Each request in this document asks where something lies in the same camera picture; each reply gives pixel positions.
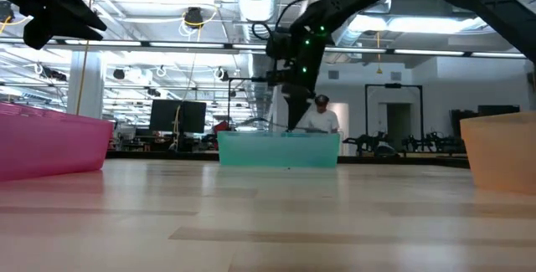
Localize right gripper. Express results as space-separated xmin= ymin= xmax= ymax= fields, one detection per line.
xmin=283 ymin=44 xmax=327 ymax=133

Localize person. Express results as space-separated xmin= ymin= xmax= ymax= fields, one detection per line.
xmin=300 ymin=94 xmax=340 ymax=134

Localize teal plastic bin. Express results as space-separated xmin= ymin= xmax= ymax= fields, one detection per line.
xmin=217 ymin=131 xmax=341 ymax=168

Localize white column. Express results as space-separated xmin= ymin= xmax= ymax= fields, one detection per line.
xmin=66 ymin=52 xmax=106 ymax=119

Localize black monitor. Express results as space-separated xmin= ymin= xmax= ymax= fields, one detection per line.
xmin=149 ymin=99 xmax=182 ymax=134
xmin=178 ymin=100 xmax=208 ymax=134

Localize pink plastic bin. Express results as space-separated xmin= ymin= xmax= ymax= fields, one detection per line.
xmin=0 ymin=102 xmax=114 ymax=182

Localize ceiling light bar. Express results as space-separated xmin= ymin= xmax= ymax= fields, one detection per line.
xmin=0 ymin=37 xmax=528 ymax=60

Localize black cabinet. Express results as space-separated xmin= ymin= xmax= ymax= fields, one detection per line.
xmin=450 ymin=105 xmax=522 ymax=152

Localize orange plastic bin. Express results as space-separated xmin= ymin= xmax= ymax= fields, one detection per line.
xmin=459 ymin=110 xmax=536 ymax=195

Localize yellow cable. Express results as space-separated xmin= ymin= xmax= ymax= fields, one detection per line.
xmin=75 ymin=0 xmax=95 ymax=116

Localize black cable reel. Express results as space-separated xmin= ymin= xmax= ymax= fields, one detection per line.
xmin=183 ymin=7 xmax=206 ymax=29

